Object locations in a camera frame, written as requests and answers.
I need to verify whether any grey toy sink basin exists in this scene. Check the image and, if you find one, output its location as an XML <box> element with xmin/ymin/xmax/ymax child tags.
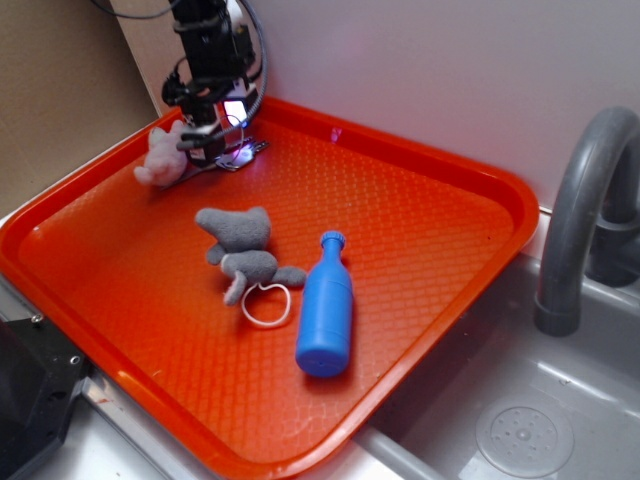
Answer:
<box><xmin>356</xmin><ymin>256</ymin><xmax>639</xmax><ymax>479</ymax></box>

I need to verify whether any pink plush toy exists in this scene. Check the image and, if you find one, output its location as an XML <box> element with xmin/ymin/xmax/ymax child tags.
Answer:
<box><xmin>133</xmin><ymin>120</ymin><xmax>188</xmax><ymax>187</ymax></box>

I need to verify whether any grey toy faucet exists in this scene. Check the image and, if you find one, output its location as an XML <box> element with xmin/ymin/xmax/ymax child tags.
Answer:
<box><xmin>535</xmin><ymin>107</ymin><xmax>639</xmax><ymax>337</ymax></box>

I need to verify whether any blue plastic bottle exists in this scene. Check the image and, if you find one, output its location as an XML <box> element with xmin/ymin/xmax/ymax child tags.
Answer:
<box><xmin>295</xmin><ymin>231</ymin><xmax>354</xmax><ymax>378</ymax></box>

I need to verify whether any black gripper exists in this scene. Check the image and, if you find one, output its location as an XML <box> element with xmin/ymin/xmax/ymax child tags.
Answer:
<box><xmin>162</xmin><ymin>1</ymin><xmax>256</xmax><ymax>168</ymax></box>

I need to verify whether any silver keys bunch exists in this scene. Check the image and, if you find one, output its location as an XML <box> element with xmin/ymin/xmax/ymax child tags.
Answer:
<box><xmin>172</xmin><ymin>127</ymin><xmax>271</xmax><ymax>187</ymax></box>

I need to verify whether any orange plastic tray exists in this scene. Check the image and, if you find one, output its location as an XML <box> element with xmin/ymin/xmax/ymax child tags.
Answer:
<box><xmin>1</xmin><ymin>99</ymin><xmax>538</xmax><ymax>479</ymax></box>

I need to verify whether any brown cardboard panel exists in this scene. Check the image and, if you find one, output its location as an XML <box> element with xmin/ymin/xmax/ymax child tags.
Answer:
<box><xmin>117</xmin><ymin>11</ymin><xmax>184</xmax><ymax>116</ymax></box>

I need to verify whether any grey plush elephant toy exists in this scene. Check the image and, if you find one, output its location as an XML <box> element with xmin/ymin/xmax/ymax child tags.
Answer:
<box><xmin>195</xmin><ymin>207</ymin><xmax>307</xmax><ymax>329</ymax></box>

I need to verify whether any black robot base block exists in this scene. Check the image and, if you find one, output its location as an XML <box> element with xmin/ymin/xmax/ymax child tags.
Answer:
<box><xmin>1</xmin><ymin>314</ymin><xmax>88</xmax><ymax>479</ymax></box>

